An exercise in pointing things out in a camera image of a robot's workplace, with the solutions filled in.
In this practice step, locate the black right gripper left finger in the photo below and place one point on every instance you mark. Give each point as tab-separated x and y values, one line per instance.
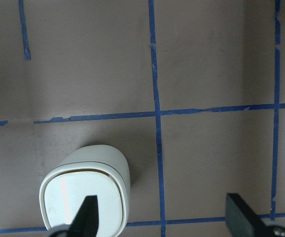
85	223

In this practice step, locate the white trash can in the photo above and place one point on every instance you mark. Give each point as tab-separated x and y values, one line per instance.
97	170

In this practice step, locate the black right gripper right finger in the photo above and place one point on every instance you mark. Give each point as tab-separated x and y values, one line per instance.
242	221

